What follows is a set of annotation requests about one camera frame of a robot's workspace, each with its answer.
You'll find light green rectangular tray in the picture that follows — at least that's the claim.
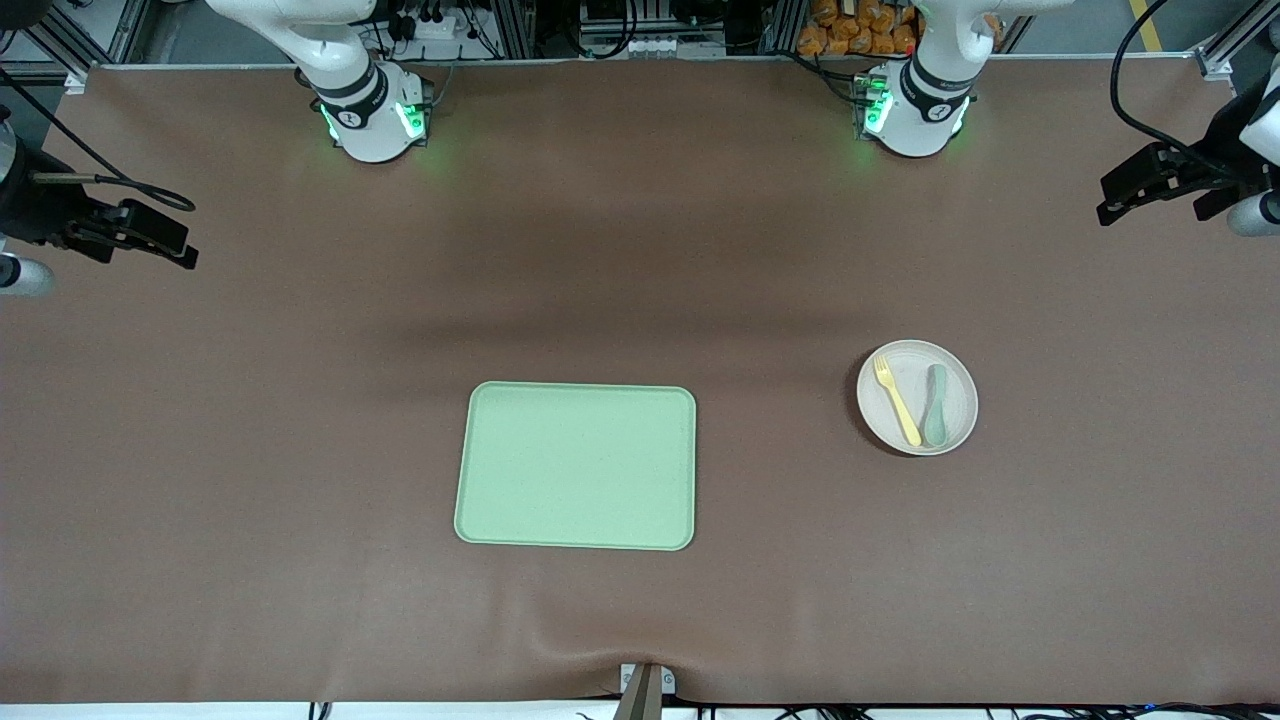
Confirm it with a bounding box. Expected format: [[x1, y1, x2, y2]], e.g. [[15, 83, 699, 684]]
[[454, 381, 697, 552]]

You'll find round beige plate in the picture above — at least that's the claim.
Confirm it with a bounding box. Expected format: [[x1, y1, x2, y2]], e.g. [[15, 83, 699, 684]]
[[856, 339, 979, 457]]

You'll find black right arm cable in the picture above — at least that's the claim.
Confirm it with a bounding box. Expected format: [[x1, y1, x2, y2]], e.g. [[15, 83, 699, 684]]
[[0, 65, 198, 213]]

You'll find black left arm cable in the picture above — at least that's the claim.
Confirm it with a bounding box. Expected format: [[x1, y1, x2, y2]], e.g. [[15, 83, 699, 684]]
[[1109, 0, 1233, 187]]

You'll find white power strip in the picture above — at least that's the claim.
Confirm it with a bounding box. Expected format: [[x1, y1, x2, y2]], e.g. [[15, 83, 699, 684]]
[[385, 8, 491, 47]]

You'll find grey-green plastic spoon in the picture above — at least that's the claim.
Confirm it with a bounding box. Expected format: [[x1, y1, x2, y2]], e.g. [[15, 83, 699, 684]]
[[922, 363, 950, 447]]

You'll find yellow plastic fork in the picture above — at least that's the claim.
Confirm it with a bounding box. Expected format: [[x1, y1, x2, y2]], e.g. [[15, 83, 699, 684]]
[[873, 354, 924, 448]]

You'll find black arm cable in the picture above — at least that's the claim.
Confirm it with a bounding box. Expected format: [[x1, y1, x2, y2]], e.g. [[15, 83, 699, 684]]
[[1109, 0, 1233, 187], [0, 65, 198, 213]]

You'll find orange packaged goods pile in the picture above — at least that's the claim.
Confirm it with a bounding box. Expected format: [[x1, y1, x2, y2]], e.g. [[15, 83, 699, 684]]
[[797, 0, 919, 57]]

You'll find white connector block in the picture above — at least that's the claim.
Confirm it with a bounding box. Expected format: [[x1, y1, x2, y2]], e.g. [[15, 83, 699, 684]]
[[588, 35, 682, 60]]

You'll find metal table clamp bracket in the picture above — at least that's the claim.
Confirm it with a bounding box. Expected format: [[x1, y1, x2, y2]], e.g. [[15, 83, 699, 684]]
[[615, 662, 678, 720]]

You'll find brown table mat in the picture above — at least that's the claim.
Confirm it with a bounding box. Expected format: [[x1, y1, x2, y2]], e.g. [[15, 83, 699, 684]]
[[0, 58, 1280, 707]]

